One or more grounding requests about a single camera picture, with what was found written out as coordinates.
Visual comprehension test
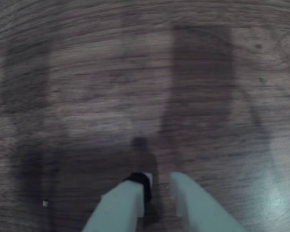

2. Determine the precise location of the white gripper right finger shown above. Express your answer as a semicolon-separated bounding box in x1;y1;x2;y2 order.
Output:
170;171;247;232

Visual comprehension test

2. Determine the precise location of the gripper white left finger black band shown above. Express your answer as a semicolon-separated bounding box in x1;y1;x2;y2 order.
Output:
81;172;154;232

